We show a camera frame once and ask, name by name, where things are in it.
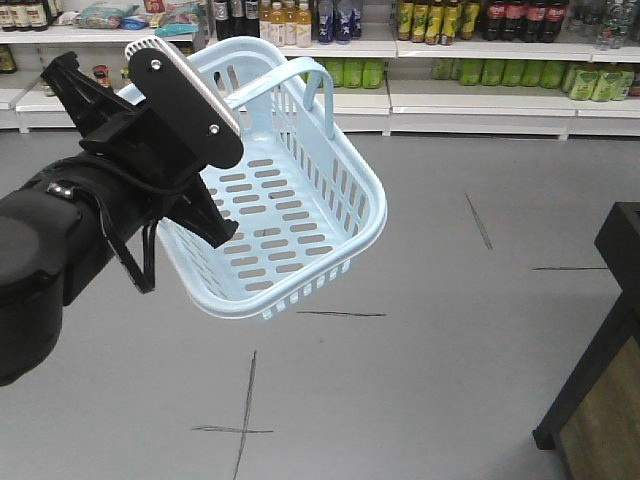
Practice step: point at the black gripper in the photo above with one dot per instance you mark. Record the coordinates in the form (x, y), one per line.
(136, 145)

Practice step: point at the light blue plastic basket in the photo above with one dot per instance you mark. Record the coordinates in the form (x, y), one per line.
(305, 201)

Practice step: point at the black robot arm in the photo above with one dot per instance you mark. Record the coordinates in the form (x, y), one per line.
(58, 231)

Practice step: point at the white supermarket shelf unit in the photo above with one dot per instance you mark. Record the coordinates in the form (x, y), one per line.
(409, 100)

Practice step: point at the black wooden fruit stand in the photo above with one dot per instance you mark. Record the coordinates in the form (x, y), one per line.
(594, 420)

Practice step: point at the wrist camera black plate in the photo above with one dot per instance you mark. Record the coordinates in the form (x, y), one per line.
(179, 94)

